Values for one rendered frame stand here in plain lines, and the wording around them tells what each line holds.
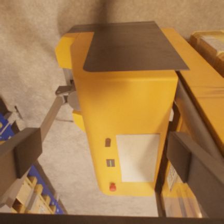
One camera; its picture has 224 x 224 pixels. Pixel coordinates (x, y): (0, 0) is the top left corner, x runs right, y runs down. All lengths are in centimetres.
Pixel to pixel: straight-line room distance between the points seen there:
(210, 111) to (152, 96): 17
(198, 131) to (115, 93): 27
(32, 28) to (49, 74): 39
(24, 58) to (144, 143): 130
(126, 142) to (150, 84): 28
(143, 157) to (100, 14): 103
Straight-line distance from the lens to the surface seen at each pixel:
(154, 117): 62
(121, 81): 52
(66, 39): 108
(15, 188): 83
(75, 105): 118
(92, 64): 65
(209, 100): 56
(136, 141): 70
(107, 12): 137
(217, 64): 82
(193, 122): 47
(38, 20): 151
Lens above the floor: 135
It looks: 51 degrees down
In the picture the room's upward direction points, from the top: 175 degrees counter-clockwise
